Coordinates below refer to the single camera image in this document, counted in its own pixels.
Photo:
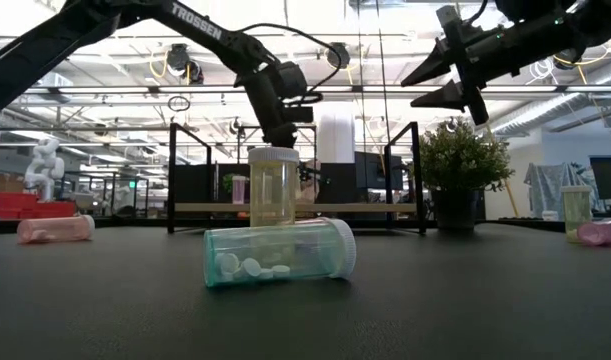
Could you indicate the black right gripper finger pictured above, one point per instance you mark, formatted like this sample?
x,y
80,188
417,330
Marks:
x,y
447,97
435,65

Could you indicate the yellow pill bottle white cap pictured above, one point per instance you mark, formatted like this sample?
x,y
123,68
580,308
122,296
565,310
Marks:
x,y
272,190
576,210

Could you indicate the pink pill bottle white cap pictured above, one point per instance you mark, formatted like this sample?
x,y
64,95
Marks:
x,y
605,233
239,191

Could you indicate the teal pill bottle white cap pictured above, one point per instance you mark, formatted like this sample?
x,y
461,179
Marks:
x,y
285,250

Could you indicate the orange pill bottle white cap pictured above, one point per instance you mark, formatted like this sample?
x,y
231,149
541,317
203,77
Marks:
x,y
55,230

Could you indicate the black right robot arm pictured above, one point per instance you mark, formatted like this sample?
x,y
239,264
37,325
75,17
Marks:
x,y
585,25

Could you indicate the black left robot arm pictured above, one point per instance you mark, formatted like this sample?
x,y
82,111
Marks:
x,y
195,22

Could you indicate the potted green plant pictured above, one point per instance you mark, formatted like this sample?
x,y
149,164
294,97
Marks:
x,y
460,160

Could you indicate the long ceiling light bar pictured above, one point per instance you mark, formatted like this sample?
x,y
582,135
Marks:
x,y
205,89

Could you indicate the small green plant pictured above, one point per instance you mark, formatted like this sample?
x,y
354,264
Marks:
x,y
226,186

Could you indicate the black partition panel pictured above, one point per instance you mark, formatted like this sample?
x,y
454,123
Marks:
x,y
195,185
337,185

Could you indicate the black computer monitor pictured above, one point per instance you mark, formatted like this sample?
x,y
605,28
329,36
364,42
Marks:
x,y
372,172
610,177

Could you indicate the grey draped cloth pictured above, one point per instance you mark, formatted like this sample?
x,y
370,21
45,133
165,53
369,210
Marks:
x,y
560,185

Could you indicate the white humanoid robot figure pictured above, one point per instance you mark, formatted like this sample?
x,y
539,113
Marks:
x,y
45,160

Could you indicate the red storage crates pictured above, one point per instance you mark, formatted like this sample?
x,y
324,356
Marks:
x,y
35,206

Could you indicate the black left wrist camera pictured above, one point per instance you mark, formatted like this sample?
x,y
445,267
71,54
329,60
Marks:
x,y
292,80

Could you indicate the wooden shelf black metal frame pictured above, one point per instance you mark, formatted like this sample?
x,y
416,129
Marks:
x,y
365,207

